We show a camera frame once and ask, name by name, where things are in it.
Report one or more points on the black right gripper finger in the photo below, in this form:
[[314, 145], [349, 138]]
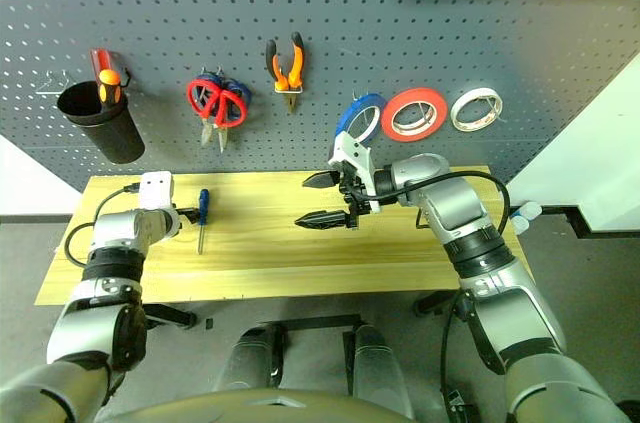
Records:
[[320, 219], [320, 180]]

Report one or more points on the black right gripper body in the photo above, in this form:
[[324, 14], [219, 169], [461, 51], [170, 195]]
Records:
[[352, 190]]

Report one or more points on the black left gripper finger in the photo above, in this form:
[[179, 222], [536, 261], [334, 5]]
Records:
[[189, 214]]

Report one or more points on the wide red tape roll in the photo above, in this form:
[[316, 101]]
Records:
[[390, 118]]

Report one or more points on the orange black needle-nose pliers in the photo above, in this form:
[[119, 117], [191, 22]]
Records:
[[295, 68]]

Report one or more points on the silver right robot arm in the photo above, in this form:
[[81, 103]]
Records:
[[450, 203]]

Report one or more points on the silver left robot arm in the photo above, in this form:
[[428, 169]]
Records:
[[120, 230]]

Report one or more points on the blue tape roll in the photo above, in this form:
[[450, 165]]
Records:
[[350, 110]]

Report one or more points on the black table foot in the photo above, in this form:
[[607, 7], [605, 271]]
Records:
[[172, 315], [437, 303]]

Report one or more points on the black crossbar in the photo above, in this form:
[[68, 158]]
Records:
[[320, 322]]

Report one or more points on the black cup holder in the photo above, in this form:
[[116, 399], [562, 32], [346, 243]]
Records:
[[115, 138]]

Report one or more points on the small black floor piece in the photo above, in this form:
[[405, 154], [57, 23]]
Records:
[[209, 323]]

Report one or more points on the white tape roll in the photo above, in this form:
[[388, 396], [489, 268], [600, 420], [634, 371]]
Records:
[[454, 115]]

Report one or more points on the grey rounded shape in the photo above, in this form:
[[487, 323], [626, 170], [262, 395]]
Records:
[[377, 368], [250, 363]]

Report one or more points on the plain white panel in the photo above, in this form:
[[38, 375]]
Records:
[[30, 185]]

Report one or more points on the small white plastic bottles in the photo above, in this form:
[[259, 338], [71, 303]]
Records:
[[527, 213]]

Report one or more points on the red transparent screwdriver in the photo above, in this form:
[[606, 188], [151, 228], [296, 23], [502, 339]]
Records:
[[100, 60]]

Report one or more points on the grey perforated pegboard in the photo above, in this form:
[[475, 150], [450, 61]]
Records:
[[350, 3]]

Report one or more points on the dark olive rounded dome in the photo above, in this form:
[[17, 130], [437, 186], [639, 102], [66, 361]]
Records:
[[225, 410]]

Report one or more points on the black connector block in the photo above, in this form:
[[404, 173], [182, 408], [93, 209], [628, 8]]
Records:
[[456, 405]]

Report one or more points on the white panel with black edge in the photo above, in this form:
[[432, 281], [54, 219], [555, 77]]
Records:
[[590, 168]]

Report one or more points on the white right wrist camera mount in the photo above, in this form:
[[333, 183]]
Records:
[[350, 150]]

